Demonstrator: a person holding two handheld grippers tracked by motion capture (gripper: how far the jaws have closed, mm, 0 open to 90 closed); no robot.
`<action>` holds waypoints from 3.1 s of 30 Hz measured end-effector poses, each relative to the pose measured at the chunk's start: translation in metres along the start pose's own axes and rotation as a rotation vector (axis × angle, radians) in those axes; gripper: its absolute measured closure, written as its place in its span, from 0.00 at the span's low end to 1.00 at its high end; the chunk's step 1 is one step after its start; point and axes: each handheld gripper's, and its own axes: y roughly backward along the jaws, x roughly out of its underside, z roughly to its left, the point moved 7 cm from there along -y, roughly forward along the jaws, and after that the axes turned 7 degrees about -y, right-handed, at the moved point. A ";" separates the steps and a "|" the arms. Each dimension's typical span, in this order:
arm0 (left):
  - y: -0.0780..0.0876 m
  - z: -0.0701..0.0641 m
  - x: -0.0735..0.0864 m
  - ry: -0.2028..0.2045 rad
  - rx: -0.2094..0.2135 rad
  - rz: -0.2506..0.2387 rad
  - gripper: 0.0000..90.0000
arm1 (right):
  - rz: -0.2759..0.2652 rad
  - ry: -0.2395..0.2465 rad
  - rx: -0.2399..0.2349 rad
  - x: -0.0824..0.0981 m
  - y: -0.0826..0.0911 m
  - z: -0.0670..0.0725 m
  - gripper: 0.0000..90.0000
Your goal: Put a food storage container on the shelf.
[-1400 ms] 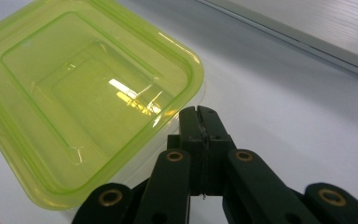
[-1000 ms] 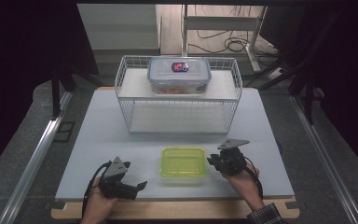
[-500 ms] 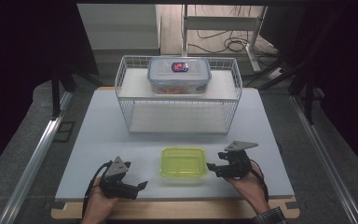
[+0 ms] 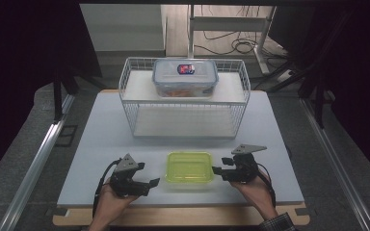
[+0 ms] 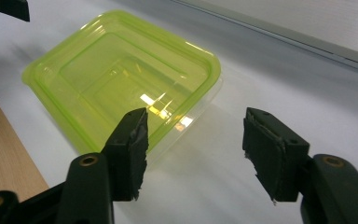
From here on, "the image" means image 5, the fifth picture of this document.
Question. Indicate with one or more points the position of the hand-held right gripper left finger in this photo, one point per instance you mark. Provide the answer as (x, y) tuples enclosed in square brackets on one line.
[(129, 155)]

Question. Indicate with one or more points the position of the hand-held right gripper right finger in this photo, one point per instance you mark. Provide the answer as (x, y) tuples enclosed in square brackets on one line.
[(273, 158)]

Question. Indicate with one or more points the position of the green lid plastic container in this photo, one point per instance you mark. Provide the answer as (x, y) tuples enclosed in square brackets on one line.
[(105, 65)]

